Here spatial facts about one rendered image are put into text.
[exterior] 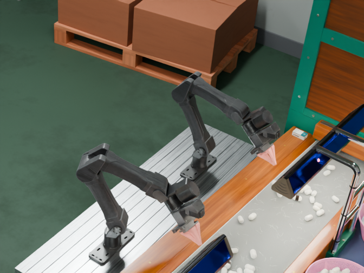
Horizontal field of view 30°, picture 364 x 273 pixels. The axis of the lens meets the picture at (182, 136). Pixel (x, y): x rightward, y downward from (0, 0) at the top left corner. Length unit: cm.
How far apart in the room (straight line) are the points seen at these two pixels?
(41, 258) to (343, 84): 142
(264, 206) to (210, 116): 186
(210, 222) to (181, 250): 19
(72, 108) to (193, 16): 100
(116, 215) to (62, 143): 179
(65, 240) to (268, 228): 76
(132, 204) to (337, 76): 101
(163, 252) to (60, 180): 157
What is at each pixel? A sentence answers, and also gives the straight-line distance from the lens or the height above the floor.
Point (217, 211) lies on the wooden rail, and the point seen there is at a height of 76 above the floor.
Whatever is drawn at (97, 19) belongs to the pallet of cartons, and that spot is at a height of 29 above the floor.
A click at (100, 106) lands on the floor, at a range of 447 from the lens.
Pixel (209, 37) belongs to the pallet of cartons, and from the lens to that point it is 450.
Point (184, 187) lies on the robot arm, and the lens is 231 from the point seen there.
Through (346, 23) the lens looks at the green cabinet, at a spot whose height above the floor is 132.
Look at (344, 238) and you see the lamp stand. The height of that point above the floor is 71.
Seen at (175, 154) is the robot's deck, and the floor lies 67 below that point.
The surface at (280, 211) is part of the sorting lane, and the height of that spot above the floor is 74.
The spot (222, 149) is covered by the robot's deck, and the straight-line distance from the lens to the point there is 307.
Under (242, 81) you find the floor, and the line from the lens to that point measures 490.
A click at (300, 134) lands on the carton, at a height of 79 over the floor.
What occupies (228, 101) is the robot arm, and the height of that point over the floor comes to 106.
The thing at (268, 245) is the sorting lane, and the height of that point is 74.
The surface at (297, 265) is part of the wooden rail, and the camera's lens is 246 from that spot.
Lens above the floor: 249
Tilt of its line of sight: 36 degrees down
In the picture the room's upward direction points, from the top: 6 degrees clockwise
